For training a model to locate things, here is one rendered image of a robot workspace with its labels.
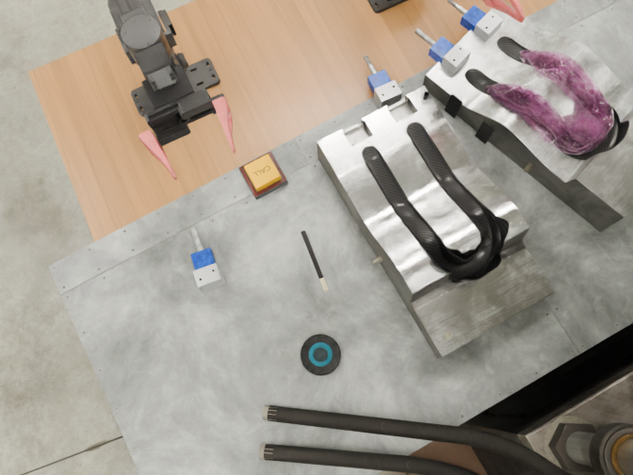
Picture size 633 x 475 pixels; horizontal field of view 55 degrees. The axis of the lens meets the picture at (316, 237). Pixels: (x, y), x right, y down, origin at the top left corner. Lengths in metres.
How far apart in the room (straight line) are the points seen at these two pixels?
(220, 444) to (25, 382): 1.15
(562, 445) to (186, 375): 0.74
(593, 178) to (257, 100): 0.74
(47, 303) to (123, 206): 0.97
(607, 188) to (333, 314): 0.60
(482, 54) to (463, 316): 0.58
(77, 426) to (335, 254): 1.23
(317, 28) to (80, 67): 0.57
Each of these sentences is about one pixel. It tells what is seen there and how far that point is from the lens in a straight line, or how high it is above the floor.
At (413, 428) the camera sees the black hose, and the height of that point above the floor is 0.90.
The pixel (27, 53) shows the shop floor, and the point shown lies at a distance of 2.70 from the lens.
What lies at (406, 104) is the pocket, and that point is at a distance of 1.34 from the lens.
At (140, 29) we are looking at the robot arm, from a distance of 0.94.
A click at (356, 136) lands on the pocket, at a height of 0.86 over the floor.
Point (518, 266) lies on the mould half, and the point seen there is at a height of 0.86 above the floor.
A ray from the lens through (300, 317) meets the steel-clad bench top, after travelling 1.26.
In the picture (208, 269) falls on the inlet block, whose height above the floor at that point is 0.85.
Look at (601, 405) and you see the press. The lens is 1.37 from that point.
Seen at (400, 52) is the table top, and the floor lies 0.80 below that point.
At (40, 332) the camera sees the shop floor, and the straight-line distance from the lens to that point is 2.29.
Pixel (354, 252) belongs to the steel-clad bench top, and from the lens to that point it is 1.28.
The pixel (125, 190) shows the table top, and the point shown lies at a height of 0.80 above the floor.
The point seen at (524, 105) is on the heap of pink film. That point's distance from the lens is 1.33.
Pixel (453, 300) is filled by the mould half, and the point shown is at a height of 0.86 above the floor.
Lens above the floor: 2.05
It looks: 75 degrees down
